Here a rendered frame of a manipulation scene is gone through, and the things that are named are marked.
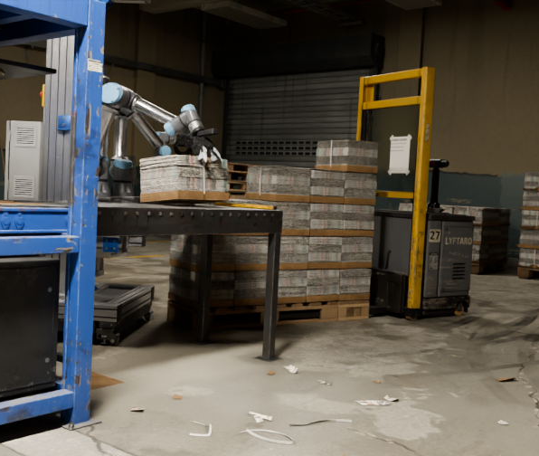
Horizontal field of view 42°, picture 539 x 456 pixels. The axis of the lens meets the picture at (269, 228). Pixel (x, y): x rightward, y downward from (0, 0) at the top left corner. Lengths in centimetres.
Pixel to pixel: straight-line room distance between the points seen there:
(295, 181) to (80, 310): 244
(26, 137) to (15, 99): 694
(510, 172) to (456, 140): 98
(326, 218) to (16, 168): 206
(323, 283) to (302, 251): 30
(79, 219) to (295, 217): 240
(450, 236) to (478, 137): 563
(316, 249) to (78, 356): 257
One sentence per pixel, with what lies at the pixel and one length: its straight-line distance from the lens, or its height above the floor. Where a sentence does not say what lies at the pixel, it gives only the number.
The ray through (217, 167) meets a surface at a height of 101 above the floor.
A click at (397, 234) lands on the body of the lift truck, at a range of 565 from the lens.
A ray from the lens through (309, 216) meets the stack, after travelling 489.
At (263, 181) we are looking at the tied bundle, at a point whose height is 96.
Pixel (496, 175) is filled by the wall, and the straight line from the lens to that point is 1096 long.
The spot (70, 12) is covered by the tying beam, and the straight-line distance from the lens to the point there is 267.
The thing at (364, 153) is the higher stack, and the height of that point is 120.
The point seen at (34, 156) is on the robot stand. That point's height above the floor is 103.
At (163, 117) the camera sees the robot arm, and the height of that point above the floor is 127.
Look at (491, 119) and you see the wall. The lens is 1107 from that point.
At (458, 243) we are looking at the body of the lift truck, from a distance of 566.
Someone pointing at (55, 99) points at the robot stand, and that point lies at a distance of 442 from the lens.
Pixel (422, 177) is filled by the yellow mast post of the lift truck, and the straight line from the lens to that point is 530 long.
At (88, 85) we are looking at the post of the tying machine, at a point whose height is 124.
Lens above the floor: 90
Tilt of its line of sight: 3 degrees down
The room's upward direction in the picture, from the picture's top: 3 degrees clockwise
